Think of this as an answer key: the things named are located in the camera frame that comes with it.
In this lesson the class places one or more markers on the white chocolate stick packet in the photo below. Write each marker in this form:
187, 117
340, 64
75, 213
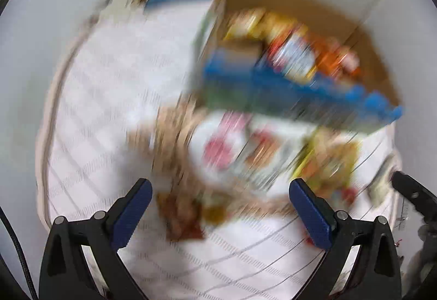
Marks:
264, 156

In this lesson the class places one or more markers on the cardboard box with blue rim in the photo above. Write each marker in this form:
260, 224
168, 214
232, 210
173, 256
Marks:
307, 6

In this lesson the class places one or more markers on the red crown print packet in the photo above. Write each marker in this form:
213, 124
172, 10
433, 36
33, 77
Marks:
181, 214

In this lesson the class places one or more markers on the yellow rice cracker packet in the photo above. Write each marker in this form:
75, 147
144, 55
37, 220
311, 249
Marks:
327, 163

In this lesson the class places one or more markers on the red gold panda packet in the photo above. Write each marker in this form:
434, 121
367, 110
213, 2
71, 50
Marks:
350, 62

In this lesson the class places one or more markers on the orange snack packet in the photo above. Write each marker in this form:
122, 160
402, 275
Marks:
327, 57

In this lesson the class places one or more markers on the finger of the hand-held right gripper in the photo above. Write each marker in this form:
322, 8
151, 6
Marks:
411, 190

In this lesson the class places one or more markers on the yellow panda snack packet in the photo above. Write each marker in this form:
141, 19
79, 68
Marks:
244, 25

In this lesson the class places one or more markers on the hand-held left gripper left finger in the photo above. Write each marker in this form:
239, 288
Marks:
135, 214

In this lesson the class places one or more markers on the pizza print snack packet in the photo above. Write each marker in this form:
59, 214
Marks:
277, 28

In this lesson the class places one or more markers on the dark red candy packet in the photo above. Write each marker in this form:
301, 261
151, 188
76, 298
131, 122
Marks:
293, 55

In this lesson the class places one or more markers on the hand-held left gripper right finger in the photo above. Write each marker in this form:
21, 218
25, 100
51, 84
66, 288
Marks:
310, 214

